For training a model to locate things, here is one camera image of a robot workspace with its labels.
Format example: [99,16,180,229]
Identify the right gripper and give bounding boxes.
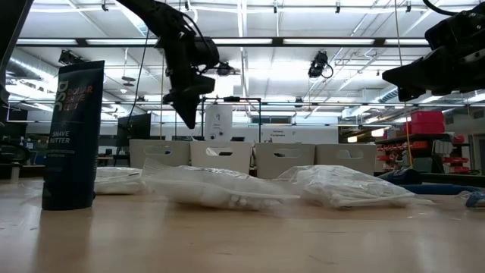
[381,9,485,102]

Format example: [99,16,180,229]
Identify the red plastic bin stack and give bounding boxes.
[402,110,446,136]

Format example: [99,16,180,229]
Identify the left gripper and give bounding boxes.
[162,32,221,129]

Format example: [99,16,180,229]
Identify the yellow hanging cable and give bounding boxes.
[393,0,415,170]

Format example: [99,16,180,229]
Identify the black overhead camera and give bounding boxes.
[215,60,238,77]

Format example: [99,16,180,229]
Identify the black rectangular frame stand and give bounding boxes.
[200,96,263,143]

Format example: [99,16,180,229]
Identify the blue disposable razor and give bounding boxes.
[396,183,485,209]

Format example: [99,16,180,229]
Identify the black hanging ceiling camera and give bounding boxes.
[307,50,335,81]

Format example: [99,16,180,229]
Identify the black monitor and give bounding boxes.
[116,112,152,148]

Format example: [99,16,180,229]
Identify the black overhead light bar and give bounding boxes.
[14,36,433,48]

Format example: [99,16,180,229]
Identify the shelf with red bins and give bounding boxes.
[374,132,473,176]

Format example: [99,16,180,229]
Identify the thin black hanging cable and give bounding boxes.
[115,28,151,164]

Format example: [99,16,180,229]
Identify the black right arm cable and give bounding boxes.
[422,0,462,17]

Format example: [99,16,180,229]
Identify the navy shave butter tube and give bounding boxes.
[377,168,424,186]
[41,59,105,212]

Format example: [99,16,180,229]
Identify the black ceiling spotlights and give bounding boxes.
[58,49,83,66]

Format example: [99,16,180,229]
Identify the clear vanity pack bag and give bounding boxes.
[140,157,302,212]
[93,166,149,196]
[275,164,435,209]

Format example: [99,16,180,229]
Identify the white plastic storage bin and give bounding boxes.
[254,143,317,179]
[128,138,192,170]
[189,140,254,174]
[314,143,378,176]

